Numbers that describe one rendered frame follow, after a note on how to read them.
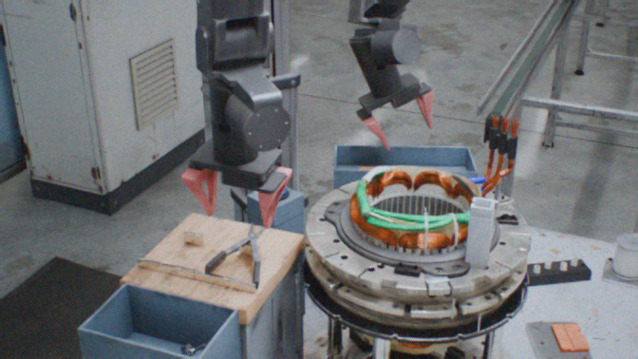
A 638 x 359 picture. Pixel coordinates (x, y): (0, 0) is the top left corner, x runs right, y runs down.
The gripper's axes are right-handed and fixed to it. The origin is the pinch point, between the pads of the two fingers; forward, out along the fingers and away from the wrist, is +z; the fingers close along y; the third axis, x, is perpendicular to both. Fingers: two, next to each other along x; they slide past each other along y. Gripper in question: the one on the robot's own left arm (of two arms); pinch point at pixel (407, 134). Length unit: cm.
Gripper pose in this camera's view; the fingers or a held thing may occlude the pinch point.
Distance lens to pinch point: 138.4
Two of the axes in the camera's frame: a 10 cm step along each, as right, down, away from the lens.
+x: -1.9, -3.3, 9.2
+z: 4.1, 8.3, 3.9
